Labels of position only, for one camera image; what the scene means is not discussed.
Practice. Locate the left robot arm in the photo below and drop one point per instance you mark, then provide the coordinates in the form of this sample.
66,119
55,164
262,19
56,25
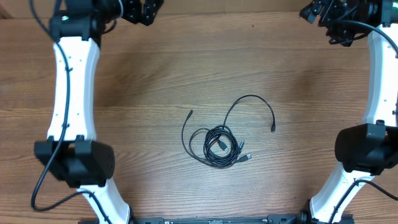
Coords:
71,151

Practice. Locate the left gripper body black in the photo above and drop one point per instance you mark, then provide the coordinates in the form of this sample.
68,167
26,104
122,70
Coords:
132,12

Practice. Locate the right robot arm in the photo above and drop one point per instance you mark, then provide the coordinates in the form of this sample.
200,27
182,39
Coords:
366,150

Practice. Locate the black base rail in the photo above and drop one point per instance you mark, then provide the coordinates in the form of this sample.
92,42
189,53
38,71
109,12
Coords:
270,219

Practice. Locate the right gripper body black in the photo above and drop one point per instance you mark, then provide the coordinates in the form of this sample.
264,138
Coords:
343,33

